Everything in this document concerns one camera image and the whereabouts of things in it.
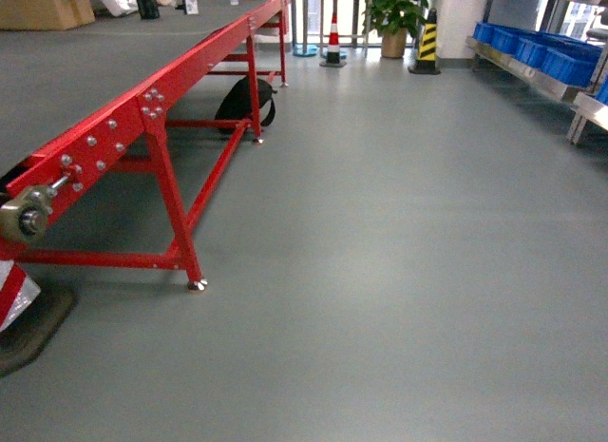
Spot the steel shelf rack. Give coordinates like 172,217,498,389
465,0,607,145

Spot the black backpack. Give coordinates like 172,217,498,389
215,76,277,126

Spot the distant red white cone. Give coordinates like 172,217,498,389
319,12,346,67

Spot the yellow black traffic cone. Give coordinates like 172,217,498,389
408,8,441,75

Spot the potted green plant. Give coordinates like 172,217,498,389
364,0,430,59

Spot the black white box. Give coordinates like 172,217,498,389
182,0,199,15

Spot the black box on table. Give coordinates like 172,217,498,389
136,0,160,20

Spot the blue plastic bin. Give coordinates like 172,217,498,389
473,22,501,44
490,26,537,55
513,34,570,69
540,46,601,87

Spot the large cardboard box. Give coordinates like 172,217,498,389
1,0,95,31

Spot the red conveyor table frame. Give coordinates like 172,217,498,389
1,0,289,294

